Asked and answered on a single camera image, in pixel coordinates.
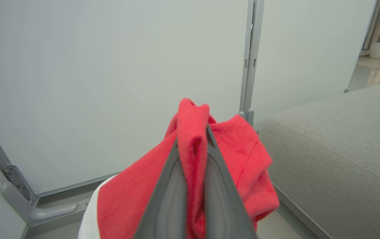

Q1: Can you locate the red basketball jersey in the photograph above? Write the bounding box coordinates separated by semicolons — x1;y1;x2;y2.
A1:
78;98;280;239

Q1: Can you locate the long grey partition foot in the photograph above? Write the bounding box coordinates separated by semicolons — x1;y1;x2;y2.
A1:
0;181;79;227

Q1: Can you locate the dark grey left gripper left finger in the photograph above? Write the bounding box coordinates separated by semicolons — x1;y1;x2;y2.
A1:
133;137;188;239

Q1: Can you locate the metal hinge plate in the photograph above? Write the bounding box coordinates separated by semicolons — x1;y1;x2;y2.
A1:
5;164;33;202

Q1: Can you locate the grey fabric sofa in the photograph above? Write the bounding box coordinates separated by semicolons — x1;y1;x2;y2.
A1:
258;82;380;239

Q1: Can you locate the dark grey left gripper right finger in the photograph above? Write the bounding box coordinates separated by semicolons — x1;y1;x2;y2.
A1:
204;123;258;239

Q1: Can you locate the short grey partition foot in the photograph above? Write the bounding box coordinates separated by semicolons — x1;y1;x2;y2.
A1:
238;109;255;126

